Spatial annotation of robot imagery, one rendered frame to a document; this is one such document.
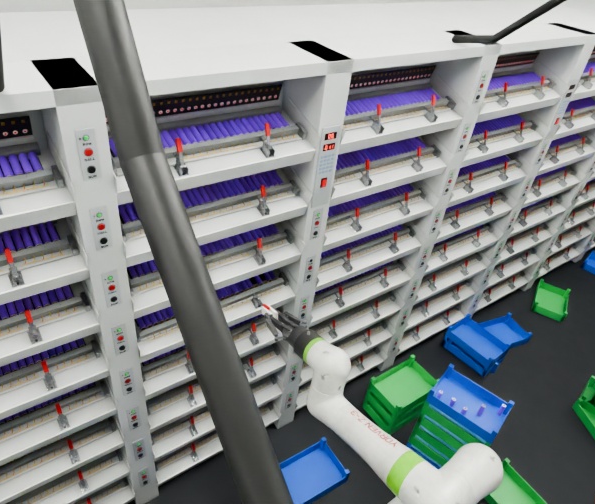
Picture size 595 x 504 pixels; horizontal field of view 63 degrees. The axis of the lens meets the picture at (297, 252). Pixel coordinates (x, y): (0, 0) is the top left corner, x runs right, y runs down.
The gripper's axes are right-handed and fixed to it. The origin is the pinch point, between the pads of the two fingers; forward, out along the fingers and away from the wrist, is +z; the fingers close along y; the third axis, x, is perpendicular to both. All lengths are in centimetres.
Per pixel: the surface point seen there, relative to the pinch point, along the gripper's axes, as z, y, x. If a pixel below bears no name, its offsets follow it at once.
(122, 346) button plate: 4.4, -49.3, 5.8
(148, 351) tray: 7.3, -41.4, -1.7
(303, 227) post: 1.0, 15.9, 28.0
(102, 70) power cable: -94, -65, 93
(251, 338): 13.2, -1.0, -18.7
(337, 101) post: -9, 21, 71
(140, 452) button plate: 17, -49, -52
